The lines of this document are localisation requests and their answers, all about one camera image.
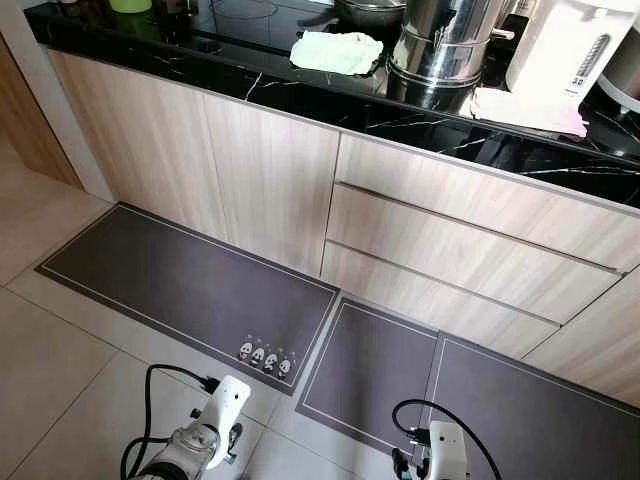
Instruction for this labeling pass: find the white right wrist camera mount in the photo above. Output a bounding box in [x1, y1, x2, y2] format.
[418, 420, 471, 480]

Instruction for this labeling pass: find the steel cooking pot with lid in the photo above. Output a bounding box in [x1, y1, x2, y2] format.
[335, 0, 406, 33]

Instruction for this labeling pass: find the light wood corner cabinet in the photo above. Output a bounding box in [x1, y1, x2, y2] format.
[520, 268, 640, 406]

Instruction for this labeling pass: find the silver rice cooker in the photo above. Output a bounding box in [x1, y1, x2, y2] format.
[598, 25, 640, 113]

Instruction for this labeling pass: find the light wood drawer front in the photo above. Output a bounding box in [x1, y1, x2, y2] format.
[335, 133, 640, 273]
[325, 183, 623, 326]
[320, 240, 563, 359]

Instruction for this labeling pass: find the green plastic container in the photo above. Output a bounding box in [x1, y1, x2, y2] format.
[107, 0, 154, 14]

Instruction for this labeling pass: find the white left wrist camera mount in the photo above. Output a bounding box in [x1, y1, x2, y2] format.
[193, 375, 252, 446]

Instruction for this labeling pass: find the brown wood panel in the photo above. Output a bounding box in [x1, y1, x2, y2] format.
[0, 35, 83, 191]

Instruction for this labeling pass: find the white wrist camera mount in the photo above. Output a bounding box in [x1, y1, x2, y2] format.
[418, 420, 471, 480]
[193, 375, 252, 446]

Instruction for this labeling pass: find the grey floor mat white border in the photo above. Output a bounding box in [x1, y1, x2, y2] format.
[295, 296, 442, 456]
[425, 333, 640, 480]

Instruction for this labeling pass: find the black glass cooktop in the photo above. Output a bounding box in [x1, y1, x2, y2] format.
[155, 0, 346, 61]

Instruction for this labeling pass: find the light wood cabinet door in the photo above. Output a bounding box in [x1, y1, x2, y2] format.
[203, 93, 341, 279]
[48, 50, 233, 241]

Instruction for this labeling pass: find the grey floor mat panda print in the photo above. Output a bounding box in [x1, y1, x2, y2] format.
[35, 202, 341, 397]

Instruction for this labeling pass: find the large stainless steel pot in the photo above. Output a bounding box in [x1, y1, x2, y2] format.
[386, 0, 498, 89]

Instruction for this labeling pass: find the light green cloth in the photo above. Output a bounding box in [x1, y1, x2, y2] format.
[289, 30, 385, 77]

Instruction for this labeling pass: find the white and pink cloth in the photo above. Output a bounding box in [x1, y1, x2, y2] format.
[468, 87, 590, 139]

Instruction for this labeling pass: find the white electric water boiler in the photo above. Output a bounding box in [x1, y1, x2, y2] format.
[505, 0, 629, 101]

